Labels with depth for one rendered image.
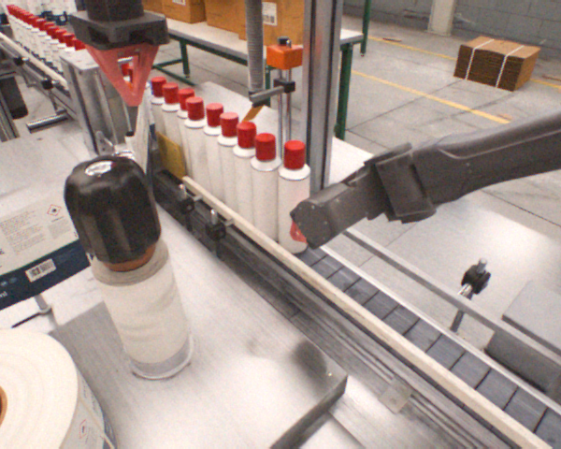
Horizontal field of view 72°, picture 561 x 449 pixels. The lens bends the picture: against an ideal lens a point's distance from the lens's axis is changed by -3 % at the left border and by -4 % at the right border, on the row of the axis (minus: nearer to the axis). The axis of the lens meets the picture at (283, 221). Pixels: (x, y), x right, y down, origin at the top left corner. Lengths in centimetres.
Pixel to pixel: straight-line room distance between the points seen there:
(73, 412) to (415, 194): 39
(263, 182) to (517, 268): 52
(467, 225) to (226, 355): 59
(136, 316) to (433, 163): 36
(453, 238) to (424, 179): 47
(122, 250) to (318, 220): 21
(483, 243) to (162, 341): 66
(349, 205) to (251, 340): 26
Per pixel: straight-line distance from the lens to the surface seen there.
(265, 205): 67
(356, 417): 60
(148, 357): 55
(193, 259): 72
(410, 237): 87
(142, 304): 47
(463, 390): 56
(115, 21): 47
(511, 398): 63
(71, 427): 42
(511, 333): 57
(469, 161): 41
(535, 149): 38
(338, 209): 44
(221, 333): 61
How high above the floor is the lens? 137
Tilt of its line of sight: 39 degrees down
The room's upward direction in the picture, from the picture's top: straight up
